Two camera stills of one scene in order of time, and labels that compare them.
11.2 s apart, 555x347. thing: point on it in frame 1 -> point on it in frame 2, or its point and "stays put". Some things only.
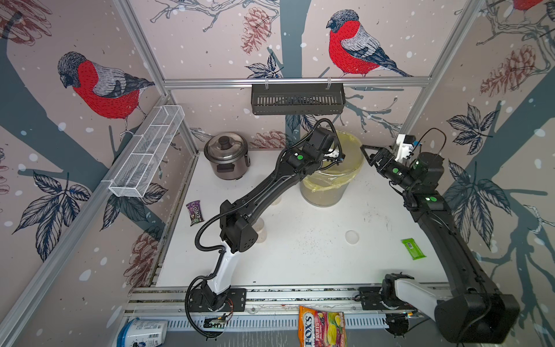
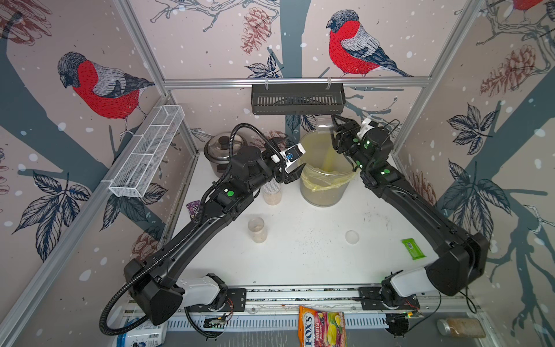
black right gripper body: x=397 y=172 -> x=347 y=141
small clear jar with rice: x=259 y=228 stays put
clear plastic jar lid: x=352 y=237 stays put
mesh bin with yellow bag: x=327 y=187 stays put
